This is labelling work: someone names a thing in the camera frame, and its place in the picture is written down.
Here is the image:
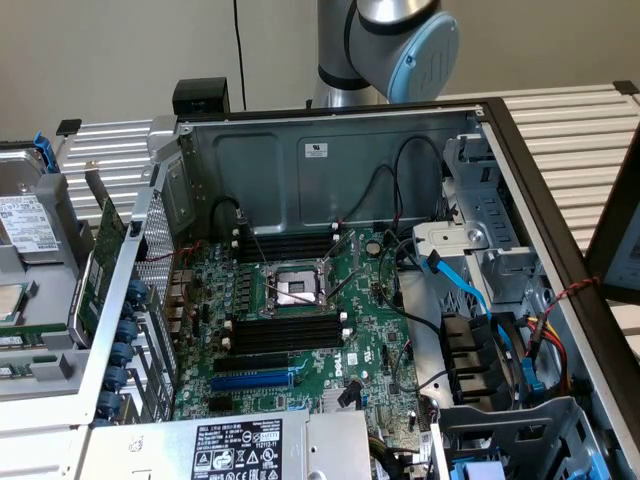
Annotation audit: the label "black RAM slot white clips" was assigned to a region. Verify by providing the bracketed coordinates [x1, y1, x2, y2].
[230, 234, 341, 257]
[222, 310, 350, 339]
[230, 223, 341, 243]
[220, 327, 351, 358]

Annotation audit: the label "CPU socket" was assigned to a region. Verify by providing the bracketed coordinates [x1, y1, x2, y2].
[257, 259, 334, 319]

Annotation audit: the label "silver locking lever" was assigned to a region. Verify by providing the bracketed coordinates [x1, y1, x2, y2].
[263, 282, 322, 305]
[234, 205, 274, 269]

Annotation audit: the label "white case sticker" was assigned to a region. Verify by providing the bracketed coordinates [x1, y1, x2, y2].
[298, 140, 330, 160]

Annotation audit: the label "open metal PC case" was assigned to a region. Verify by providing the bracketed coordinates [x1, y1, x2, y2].
[0, 97, 640, 480]

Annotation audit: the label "green Dell motherboard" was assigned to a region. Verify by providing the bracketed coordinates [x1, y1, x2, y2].
[172, 227, 426, 451]

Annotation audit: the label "long black expansion slot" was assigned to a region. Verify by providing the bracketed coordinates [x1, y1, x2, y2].
[213, 351, 291, 374]

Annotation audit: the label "blue expansion slot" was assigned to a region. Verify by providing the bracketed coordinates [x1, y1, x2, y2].
[209, 372, 294, 394]

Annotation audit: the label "silver chipset heatsink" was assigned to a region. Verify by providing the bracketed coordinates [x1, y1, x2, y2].
[322, 387, 365, 414]

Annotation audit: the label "black fan shroud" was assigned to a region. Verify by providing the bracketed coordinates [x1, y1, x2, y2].
[439, 312, 519, 406]

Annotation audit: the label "silver disk bay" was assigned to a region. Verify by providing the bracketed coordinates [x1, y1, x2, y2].
[412, 132, 549, 321]

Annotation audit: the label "black box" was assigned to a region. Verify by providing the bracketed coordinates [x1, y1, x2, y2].
[172, 78, 230, 115]

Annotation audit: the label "green graphics card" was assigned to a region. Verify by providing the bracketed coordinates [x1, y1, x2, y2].
[67, 158, 129, 349]

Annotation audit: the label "blue plastic clip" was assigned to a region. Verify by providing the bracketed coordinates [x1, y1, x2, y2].
[521, 355, 545, 401]

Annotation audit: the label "silver power supply with label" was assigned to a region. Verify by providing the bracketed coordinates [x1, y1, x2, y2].
[89, 409, 374, 480]

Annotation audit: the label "grey drive cage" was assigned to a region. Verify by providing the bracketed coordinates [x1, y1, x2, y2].
[432, 394, 619, 480]

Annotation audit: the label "blue disk carrier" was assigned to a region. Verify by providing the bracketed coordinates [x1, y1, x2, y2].
[30, 130, 55, 174]

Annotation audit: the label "dark framed grey panel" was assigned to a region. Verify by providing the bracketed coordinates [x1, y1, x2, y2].
[584, 132, 640, 304]

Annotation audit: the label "silver hard disk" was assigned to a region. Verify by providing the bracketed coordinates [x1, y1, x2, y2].
[0, 147, 64, 264]

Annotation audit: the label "silver CPU chip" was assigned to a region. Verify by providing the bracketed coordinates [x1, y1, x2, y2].
[0, 282, 27, 325]

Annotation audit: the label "red black fan wire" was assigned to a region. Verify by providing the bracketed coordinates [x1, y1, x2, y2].
[333, 163, 400, 227]

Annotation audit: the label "thick black cable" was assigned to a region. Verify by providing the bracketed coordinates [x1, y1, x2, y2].
[377, 227, 444, 334]

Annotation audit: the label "black looped wire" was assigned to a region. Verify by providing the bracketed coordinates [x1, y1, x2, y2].
[393, 135, 448, 226]

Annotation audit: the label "blue SATA wire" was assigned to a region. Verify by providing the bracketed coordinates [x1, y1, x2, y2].
[424, 251, 516, 351]

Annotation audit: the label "black wire plug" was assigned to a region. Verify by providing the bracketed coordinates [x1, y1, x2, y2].
[338, 378, 362, 409]

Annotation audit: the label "red black twisted wire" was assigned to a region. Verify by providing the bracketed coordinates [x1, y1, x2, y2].
[134, 239, 207, 265]
[542, 276, 601, 319]

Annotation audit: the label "thin black wall cable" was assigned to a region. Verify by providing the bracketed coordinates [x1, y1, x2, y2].
[232, 0, 248, 112]

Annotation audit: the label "yellow black power wires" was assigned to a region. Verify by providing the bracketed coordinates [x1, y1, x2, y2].
[368, 432, 434, 480]

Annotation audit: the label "coloured power wire bundle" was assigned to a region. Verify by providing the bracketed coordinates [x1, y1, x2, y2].
[522, 313, 576, 396]

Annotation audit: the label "blue drive carrier handle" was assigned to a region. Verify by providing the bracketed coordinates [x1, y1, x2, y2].
[449, 459, 506, 480]
[582, 439, 619, 480]

